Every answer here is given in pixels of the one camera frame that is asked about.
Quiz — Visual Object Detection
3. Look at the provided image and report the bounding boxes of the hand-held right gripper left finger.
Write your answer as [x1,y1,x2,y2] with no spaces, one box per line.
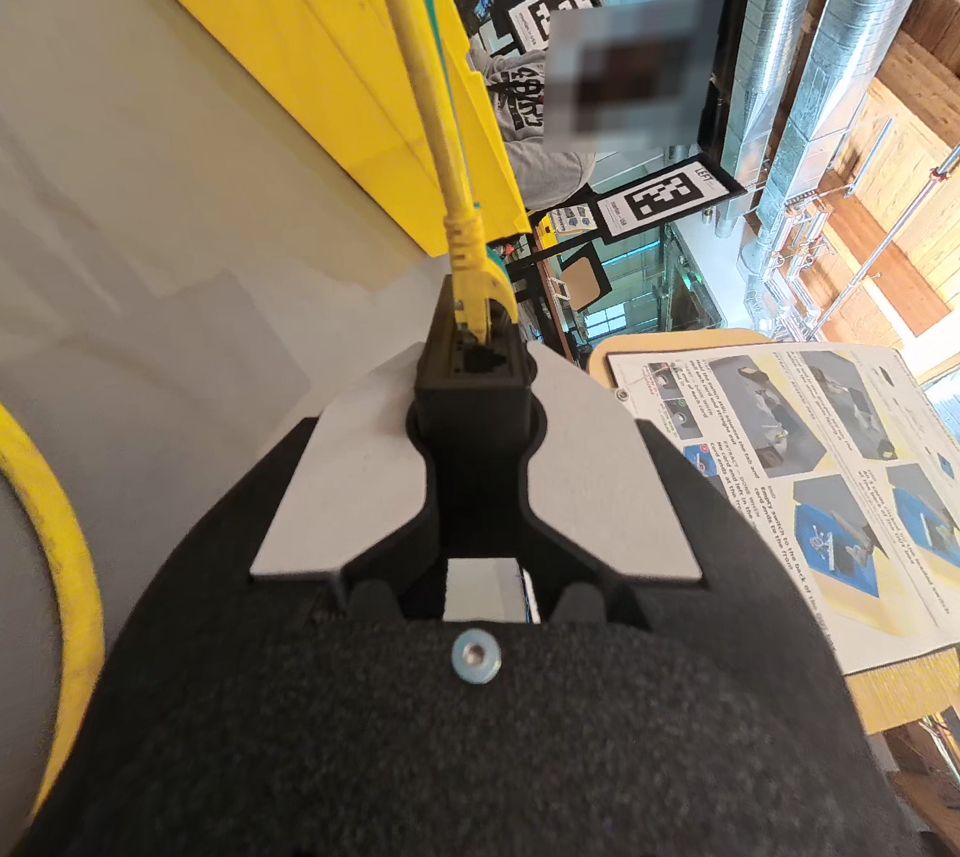
[249,344,449,621]

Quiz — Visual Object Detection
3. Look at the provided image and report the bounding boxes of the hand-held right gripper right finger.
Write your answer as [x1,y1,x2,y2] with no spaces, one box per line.
[516,339,705,620]

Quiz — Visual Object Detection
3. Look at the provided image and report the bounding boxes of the black network switch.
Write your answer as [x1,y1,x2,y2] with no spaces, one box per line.
[414,272,537,562]

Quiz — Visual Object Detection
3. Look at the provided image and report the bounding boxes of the yellow ethernet cable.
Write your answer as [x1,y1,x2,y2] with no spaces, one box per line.
[0,0,520,821]

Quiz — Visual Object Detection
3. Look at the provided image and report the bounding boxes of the yellow plastic bin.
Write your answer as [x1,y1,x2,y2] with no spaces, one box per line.
[142,0,534,258]

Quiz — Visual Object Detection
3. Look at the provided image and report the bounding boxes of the printed instruction sheet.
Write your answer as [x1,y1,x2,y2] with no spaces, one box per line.
[607,343,960,674]

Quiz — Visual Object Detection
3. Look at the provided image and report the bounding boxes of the black-white marker tag sign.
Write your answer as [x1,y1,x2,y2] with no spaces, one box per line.
[508,0,601,52]
[592,155,747,245]

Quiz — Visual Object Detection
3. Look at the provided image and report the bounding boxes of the instruction sheet on clipboard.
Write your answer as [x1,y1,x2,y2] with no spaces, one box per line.
[587,328,960,734]

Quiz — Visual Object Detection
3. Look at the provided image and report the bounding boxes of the silver ventilation duct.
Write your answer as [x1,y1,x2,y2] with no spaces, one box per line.
[716,0,834,239]
[738,0,960,318]

